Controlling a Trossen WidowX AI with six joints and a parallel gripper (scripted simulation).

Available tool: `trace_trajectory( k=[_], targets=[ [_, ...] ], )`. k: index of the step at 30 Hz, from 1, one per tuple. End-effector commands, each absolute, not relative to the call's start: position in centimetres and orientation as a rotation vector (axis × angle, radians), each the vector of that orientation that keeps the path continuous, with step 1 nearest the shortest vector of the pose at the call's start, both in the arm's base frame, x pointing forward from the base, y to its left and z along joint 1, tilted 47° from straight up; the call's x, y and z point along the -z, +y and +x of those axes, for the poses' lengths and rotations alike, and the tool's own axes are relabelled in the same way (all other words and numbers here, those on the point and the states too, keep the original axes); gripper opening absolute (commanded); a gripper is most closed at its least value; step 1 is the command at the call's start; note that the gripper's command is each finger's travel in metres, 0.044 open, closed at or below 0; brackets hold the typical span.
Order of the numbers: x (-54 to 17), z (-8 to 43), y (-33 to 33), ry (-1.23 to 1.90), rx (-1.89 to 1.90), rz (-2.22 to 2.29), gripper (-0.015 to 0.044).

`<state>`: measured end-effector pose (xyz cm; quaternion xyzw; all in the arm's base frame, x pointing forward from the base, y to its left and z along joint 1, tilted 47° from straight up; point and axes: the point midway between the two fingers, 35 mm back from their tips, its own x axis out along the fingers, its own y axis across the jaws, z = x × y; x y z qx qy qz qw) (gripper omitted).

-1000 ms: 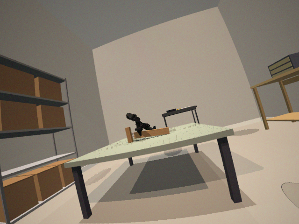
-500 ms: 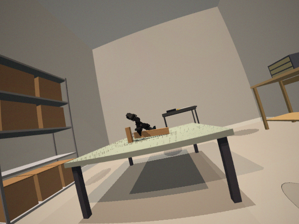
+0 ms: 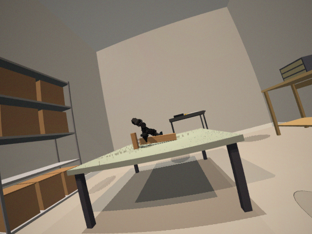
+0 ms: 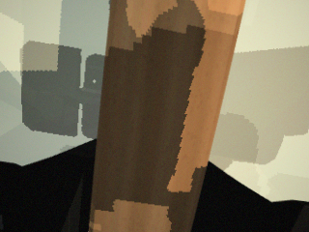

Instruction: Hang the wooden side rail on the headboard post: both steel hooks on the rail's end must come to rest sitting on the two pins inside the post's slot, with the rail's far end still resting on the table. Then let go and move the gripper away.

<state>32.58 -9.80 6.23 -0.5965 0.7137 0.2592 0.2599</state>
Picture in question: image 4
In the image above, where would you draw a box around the brown wooden plank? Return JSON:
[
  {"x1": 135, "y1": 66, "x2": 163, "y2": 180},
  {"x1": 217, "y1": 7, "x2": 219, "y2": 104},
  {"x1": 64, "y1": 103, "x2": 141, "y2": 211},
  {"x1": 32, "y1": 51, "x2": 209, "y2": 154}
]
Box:
[{"x1": 89, "y1": 0, "x2": 245, "y2": 232}]

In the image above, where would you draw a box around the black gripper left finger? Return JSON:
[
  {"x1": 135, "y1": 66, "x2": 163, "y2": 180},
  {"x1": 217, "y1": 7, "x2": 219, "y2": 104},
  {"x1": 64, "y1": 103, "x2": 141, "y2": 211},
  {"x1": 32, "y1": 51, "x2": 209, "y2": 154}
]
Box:
[{"x1": 0, "y1": 139, "x2": 97, "y2": 232}]

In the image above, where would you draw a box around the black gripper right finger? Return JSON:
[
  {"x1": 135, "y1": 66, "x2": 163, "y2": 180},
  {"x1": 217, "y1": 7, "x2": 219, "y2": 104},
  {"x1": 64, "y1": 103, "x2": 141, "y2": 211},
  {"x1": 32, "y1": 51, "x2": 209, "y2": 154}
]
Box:
[{"x1": 191, "y1": 161, "x2": 309, "y2": 232}]

